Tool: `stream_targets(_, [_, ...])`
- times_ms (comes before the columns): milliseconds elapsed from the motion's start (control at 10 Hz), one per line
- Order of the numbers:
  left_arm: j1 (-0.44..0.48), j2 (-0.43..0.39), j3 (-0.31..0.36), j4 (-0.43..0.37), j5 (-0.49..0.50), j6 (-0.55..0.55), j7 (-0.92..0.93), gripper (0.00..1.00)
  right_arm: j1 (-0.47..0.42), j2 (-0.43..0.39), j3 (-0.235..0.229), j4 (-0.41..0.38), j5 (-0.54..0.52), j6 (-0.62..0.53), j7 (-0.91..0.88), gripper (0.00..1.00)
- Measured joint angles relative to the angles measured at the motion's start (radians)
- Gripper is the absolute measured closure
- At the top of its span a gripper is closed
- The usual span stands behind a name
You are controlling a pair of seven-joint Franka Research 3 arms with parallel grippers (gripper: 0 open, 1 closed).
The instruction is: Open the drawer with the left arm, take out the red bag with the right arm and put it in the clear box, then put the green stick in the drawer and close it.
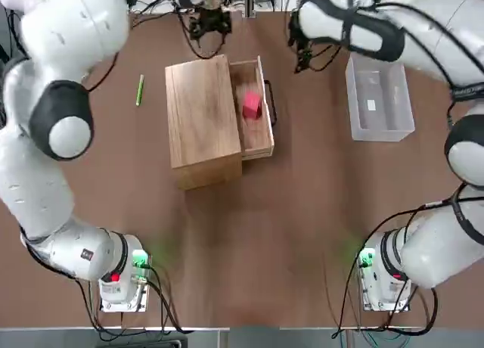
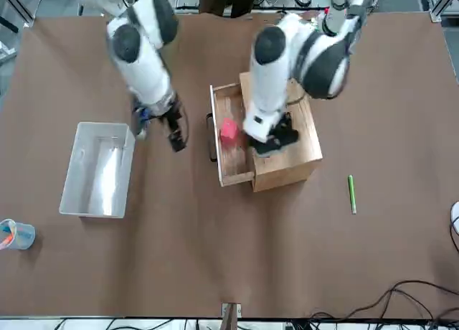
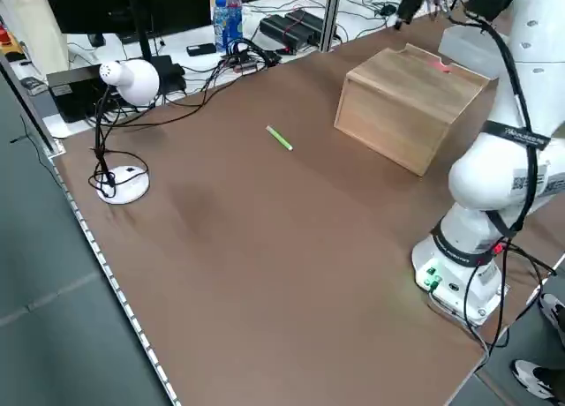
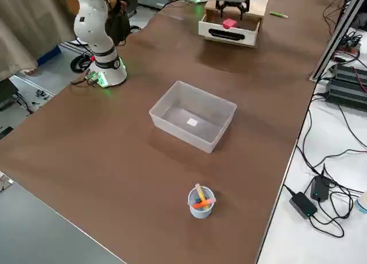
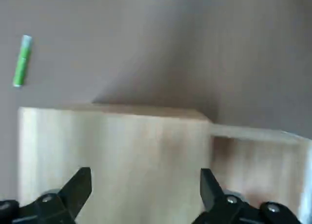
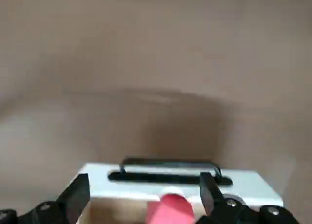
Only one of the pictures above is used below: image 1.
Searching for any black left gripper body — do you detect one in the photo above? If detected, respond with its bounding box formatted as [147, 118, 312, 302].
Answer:
[194, 7, 228, 31]

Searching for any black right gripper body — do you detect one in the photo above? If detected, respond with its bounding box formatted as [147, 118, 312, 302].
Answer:
[288, 11, 313, 54]

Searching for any red bag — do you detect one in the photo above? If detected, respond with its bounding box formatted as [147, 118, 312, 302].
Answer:
[241, 91, 265, 120]

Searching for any green stick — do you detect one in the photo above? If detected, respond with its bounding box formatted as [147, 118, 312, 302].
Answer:
[135, 73, 146, 107]

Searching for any wooden drawer with black handle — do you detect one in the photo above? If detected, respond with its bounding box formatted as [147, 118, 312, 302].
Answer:
[228, 54, 279, 162]

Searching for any wooden drawer cabinet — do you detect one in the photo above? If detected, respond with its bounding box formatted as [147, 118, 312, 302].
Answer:
[164, 54, 244, 191]

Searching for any clear plastic box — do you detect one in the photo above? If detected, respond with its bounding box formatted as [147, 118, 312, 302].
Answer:
[345, 51, 417, 142]

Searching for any white desk lamp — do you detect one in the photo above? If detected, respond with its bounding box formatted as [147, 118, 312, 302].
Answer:
[0, 0, 37, 14]

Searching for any black right arm base cable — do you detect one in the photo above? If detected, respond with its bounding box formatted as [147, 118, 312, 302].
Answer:
[331, 207, 440, 337]

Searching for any black arm base cable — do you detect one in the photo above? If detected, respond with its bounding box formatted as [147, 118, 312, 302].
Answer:
[75, 263, 194, 334]
[331, 207, 440, 337]

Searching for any black left arm base cable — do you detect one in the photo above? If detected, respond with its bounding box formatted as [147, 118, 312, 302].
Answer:
[75, 263, 194, 334]

